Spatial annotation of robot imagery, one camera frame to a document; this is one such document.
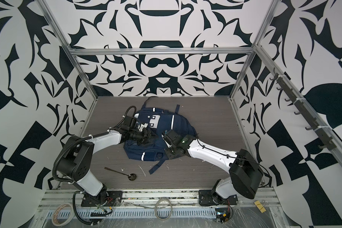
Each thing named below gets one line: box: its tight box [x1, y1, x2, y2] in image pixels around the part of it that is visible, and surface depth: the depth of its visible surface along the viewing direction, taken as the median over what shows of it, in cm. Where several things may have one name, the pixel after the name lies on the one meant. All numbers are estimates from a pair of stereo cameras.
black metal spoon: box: [104, 167, 137, 181], surface depth 81 cm
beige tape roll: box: [51, 202, 75, 227], surface depth 70 cm
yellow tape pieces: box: [254, 200, 267, 214], surface depth 73 cm
